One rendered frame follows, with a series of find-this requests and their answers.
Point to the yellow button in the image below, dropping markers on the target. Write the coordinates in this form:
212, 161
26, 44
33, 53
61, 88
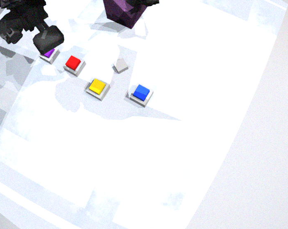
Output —
98, 88

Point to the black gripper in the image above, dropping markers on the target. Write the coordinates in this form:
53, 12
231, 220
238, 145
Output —
48, 37

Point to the red button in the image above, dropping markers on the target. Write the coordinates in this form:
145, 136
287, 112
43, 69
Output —
74, 65

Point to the purple button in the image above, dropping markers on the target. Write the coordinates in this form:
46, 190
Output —
50, 56

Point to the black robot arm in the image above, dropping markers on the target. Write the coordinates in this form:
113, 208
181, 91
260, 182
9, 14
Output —
12, 24

